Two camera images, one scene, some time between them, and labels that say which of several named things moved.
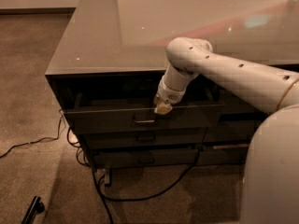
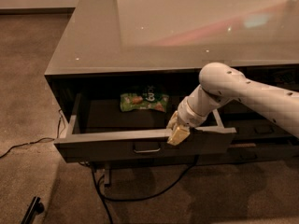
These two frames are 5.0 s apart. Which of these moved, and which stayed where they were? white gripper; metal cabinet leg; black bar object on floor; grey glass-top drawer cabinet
Moved: white gripper
Stayed: black bar object on floor; grey glass-top drawer cabinet; metal cabinet leg
